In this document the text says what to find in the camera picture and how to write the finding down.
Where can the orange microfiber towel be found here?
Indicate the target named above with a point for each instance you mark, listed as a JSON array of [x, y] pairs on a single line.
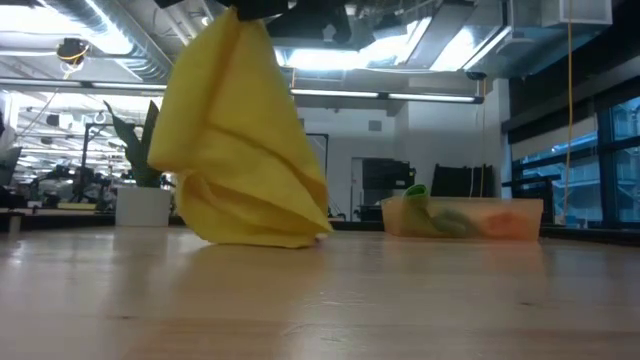
[[505, 225]]

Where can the black bin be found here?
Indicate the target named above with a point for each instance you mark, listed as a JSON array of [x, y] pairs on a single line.
[[372, 213]]

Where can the green microfiber towel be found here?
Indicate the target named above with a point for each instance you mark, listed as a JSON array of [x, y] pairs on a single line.
[[417, 210]]

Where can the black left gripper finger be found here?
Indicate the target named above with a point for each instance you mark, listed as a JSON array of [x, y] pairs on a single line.
[[262, 9]]

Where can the white plant pot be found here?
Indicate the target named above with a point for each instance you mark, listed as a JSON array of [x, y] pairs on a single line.
[[142, 207]]

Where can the green artificial plant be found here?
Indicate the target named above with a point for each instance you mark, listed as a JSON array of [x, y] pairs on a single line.
[[137, 155]]

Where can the yellow microfiber towel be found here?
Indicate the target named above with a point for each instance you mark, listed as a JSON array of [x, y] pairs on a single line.
[[240, 150]]

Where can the background black station frame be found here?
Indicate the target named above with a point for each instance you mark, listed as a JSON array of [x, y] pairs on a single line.
[[325, 150]]

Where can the black monitor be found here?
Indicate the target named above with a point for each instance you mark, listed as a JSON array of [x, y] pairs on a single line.
[[460, 180], [385, 175]]

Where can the orange basket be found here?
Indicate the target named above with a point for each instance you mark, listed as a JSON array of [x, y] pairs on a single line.
[[500, 202]]

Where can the background work table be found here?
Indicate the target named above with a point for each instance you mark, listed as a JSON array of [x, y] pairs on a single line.
[[355, 225]]

